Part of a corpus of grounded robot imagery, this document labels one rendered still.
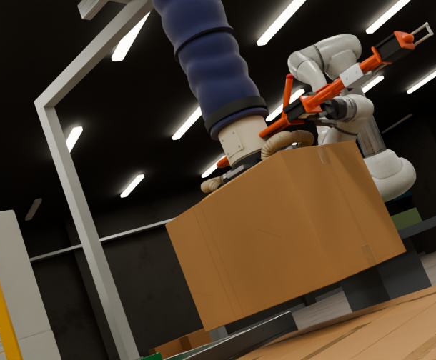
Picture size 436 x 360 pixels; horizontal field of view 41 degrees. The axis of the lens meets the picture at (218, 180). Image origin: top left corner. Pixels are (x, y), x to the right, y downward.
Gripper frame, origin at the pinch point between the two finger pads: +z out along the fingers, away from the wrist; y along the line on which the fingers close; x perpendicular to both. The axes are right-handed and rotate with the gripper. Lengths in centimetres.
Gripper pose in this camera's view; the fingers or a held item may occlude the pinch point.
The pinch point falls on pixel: (304, 108)
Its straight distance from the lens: 189.4
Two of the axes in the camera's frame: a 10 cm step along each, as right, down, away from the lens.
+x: -6.6, 4.0, 6.3
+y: 3.6, 9.1, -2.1
